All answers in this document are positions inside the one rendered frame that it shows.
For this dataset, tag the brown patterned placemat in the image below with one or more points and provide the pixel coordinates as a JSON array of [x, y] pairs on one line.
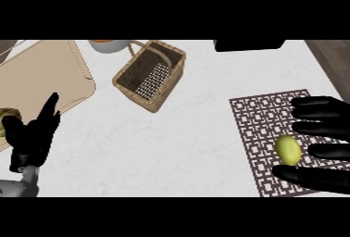
[[265, 135]]

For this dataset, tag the yellow lemon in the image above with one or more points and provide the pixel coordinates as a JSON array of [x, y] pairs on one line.
[[289, 150]]

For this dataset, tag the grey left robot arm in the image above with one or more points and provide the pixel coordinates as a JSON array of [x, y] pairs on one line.
[[21, 185]]

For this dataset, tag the tan cutting board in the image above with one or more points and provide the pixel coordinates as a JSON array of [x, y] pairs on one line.
[[41, 80]]

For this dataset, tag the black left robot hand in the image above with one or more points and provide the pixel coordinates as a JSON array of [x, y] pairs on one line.
[[32, 135]]

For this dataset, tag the black appliance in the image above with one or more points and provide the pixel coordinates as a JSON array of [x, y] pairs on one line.
[[249, 45]]

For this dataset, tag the wicker basket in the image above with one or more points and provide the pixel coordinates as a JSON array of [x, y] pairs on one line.
[[151, 77]]

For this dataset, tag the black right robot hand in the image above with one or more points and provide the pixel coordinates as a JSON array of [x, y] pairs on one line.
[[324, 123]]

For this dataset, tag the white cup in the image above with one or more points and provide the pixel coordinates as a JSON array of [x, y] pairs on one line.
[[110, 45]]

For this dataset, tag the dark wooden cabinet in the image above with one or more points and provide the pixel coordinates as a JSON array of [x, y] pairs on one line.
[[333, 64]]

